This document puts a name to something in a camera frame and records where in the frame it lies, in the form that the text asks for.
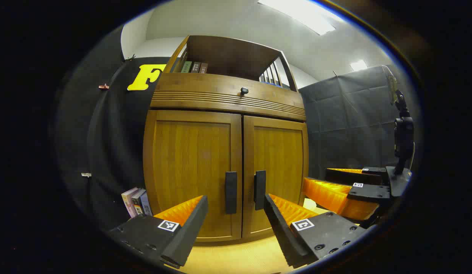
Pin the green book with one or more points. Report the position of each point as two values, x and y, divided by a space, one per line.
186 67

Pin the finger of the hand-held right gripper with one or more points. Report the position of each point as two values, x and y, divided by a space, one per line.
346 177
369 192

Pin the dark book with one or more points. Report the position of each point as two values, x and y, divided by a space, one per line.
139 203

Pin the wooden shoe cabinet door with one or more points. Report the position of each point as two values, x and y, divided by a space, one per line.
281 160
190 160

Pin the wooden cabinet drawer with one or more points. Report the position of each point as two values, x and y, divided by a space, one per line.
205 89

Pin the copper clip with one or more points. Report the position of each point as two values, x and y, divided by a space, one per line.
104 86

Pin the wooden double-door shoe cabinet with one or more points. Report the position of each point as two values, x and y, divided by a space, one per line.
220 53

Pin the blue book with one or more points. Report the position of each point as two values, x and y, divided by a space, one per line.
146 205

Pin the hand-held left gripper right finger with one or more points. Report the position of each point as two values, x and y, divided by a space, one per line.
283 232

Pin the long ceiling light panel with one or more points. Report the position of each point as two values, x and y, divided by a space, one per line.
304 15

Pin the small ceiling light panel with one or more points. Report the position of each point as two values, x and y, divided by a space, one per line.
358 65

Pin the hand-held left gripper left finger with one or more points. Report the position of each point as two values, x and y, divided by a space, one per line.
188 232

